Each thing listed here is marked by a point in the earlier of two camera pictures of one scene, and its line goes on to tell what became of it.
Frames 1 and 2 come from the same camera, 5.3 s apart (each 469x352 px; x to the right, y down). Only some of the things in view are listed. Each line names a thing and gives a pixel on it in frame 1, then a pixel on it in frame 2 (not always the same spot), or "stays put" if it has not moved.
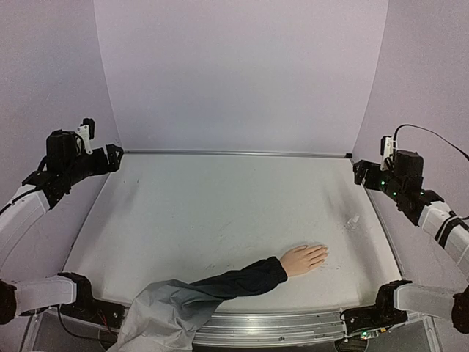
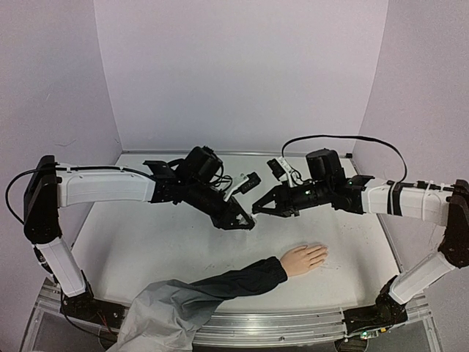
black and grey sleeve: [171, 316] stays put
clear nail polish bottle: [352, 222] → [253, 216]
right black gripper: [365, 172] → [286, 202]
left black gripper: [114, 162] → [228, 220]
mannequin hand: [300, 259] stays put
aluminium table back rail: [332, 155] stays put
